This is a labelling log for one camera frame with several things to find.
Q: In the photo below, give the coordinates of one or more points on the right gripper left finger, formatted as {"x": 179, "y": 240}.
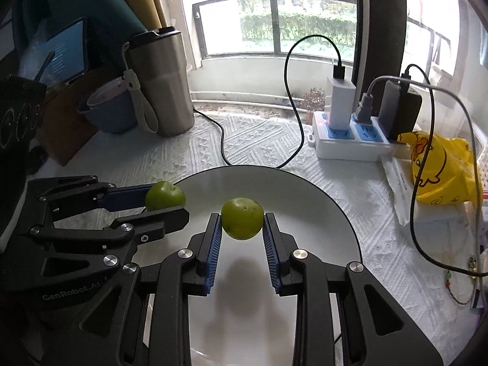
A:
{"x": 187, "y": 272}

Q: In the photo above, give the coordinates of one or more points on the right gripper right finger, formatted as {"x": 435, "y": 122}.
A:
{"x": 297, "y": 272}

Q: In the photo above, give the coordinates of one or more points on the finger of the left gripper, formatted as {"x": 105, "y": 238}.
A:
{"x": 124, "y": 234}
{"x": 78, "y": 194}

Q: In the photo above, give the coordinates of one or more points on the green plum fruit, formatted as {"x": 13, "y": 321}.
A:
{"x": 164, "y": 195}
{"x": 242, "y": 218}

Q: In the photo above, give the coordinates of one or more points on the brown cardboard box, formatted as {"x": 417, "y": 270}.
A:
{"x": 64, "y": 130}

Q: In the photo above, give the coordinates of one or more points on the white round plate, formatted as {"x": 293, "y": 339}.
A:
{"x": 243, "y": 321}

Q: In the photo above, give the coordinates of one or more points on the blue bowl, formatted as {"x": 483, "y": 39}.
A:
{"x": 110, "y": 108}

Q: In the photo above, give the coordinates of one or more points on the white paper packet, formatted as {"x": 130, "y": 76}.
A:
{"x": 399, "y": 178}

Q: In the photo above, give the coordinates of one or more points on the white power strip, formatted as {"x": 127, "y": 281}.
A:
{"x": 360, "y": 142}

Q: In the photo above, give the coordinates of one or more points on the tablet screen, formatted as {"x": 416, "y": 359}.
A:
{"x": 56, "y": 59}

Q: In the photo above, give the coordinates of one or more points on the stainless steel tumbler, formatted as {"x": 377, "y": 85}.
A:
{"x": 156, "y": 76}

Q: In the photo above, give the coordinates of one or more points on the grey plug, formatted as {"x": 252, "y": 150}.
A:
{"x": 362, "y": 114}

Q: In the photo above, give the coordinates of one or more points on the yellow plastic bag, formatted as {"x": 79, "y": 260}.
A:
{"x": 443, "y": 168}

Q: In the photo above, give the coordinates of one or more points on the white charger adapter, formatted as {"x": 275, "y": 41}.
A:
{"x": 342, "y": 93}

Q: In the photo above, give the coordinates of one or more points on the black charger adapter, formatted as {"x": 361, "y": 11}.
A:
{"x": 399, "y": 110}

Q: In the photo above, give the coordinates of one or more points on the teal curtain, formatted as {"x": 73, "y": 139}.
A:
{"x": 111, "y": 21}

